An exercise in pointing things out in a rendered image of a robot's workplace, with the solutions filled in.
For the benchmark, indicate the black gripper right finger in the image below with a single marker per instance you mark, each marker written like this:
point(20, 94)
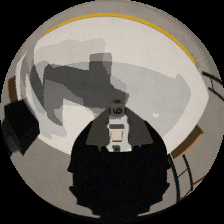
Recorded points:
point(141, 133)

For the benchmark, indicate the beige cube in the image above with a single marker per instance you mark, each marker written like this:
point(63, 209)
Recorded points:
point(116, 149)
point(117, 107)

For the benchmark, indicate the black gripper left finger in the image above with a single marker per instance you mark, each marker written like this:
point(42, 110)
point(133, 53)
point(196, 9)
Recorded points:
point(95, 135)

